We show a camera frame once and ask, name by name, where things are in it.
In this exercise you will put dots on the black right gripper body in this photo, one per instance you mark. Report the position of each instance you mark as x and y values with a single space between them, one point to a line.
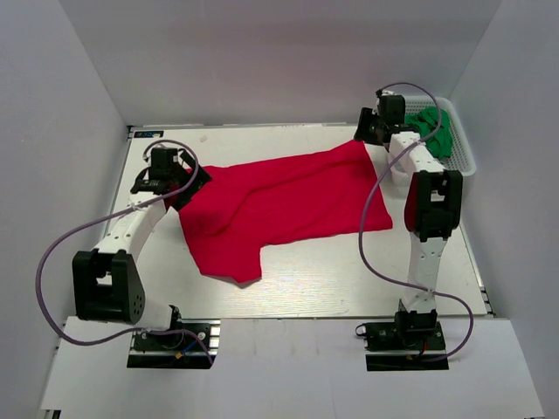
380 122

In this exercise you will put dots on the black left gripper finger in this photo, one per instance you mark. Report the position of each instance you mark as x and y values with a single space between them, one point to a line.
183 198
197 176

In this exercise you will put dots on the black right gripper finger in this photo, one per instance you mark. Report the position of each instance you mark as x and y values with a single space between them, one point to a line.
367 119
379 136

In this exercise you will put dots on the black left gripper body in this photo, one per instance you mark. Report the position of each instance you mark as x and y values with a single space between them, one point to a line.
180 177

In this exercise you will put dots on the red t shirt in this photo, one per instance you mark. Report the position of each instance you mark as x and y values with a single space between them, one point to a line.
279 201

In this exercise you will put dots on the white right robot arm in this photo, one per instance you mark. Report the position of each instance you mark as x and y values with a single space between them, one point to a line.
433 203

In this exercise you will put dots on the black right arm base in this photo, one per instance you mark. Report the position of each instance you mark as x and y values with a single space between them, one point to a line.
410 342

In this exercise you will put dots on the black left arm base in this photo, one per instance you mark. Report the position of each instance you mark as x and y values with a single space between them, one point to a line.
176 351

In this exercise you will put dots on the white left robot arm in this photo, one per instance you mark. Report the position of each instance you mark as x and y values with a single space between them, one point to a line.
106 282

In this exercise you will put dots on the blue table label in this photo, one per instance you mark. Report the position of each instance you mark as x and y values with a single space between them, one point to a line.
149 134

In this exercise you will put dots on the white plastic basket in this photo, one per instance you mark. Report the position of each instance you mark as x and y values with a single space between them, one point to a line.
449 144

